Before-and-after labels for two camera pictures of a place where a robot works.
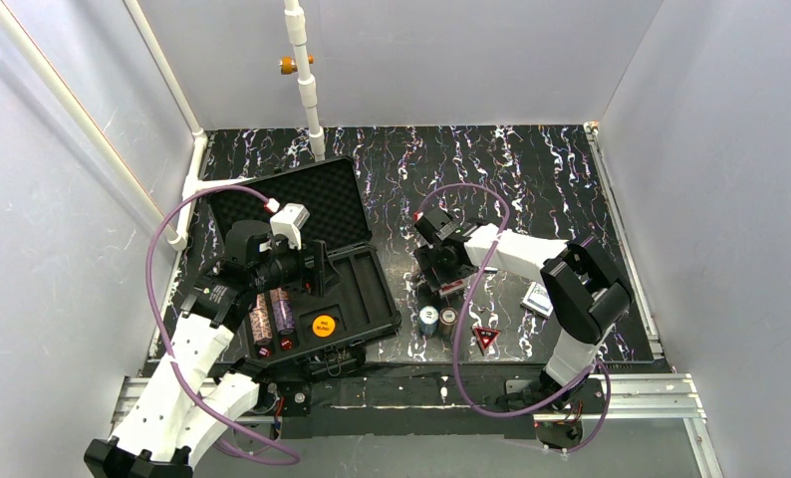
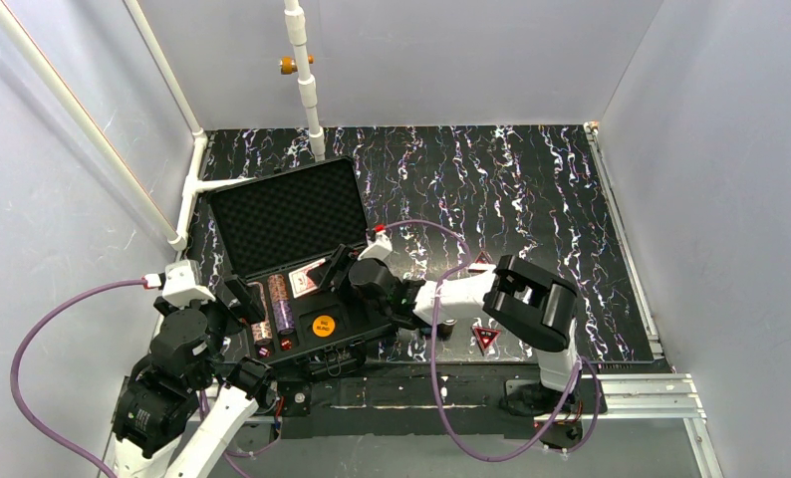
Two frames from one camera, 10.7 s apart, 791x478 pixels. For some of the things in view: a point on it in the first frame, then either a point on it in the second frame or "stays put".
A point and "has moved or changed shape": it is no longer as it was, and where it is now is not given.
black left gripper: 317,265 -> 238,298
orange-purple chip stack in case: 283,310 stays put
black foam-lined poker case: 294,330 stays put
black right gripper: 439,265 -> 342,265
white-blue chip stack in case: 260,321 stays put
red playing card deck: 452,286 has moved or changed shape
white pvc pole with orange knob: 296,26 stays put
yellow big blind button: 323,325 stays put
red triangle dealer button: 486,336 stays put
